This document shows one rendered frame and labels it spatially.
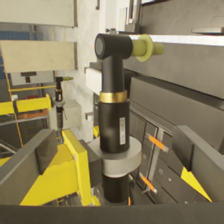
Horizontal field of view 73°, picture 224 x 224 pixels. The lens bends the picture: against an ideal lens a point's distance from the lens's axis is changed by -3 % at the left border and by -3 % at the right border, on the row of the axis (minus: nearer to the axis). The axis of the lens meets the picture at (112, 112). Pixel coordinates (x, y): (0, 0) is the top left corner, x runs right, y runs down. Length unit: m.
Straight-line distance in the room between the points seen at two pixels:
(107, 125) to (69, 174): 0.08
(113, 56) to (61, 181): 0.17
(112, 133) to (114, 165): 0.04
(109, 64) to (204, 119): 0.36
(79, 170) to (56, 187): 0.04
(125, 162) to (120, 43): 0.16
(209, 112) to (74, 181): 0.39
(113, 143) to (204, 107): 0.33
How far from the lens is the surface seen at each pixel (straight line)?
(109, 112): 0.21
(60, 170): 0.21
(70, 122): 5.32
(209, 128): 0.50
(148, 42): 0.25
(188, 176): 0.70
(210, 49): 0.61
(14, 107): 1.05
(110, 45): 0.21
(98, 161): 0.21
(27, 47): 4.79
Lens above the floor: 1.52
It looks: 28 degrees down
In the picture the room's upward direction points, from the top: 101 degrees counter-clockwise
